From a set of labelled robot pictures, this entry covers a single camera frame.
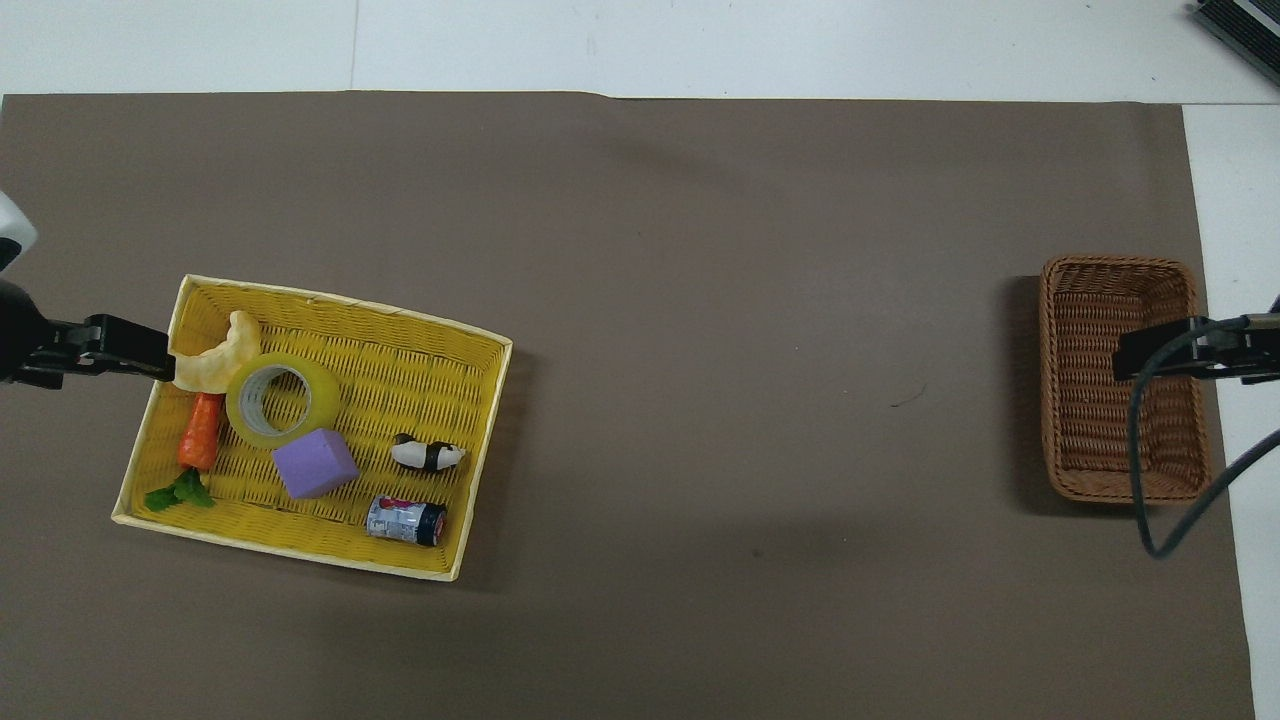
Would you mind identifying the black cable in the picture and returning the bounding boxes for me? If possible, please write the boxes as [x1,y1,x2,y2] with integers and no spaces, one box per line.
[1126,311,1280,560]

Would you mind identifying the toy carrot with green leaves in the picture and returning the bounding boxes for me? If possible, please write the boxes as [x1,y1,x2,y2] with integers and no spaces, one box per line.
[144,391,227,514]

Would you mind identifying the black and white toy sushi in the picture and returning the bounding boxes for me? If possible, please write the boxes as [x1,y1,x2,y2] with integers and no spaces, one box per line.
[390,432,469,475]

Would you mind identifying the yellow woven basket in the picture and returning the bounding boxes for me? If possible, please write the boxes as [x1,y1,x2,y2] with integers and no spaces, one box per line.
[110,274,514,583]

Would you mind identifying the brown wicker basket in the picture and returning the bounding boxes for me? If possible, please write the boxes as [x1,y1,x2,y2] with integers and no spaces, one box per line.
[1037,254,1214,506]

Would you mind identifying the toy croissant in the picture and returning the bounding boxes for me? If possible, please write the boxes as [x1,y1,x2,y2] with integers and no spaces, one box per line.
[169,310,264,394]

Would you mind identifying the small blue and silver can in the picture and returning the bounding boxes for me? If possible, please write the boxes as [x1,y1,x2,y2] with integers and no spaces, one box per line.
[365,494,449,549]

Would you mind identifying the purple foam block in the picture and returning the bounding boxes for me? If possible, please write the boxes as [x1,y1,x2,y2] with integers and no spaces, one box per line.
[272,428,361,501]

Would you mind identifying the yellow-green tape roll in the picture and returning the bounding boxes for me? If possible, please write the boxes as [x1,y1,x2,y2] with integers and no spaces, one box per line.
[225,352,344,451]

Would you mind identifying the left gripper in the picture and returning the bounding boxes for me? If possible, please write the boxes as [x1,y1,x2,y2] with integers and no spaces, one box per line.
[0,278,51,389]

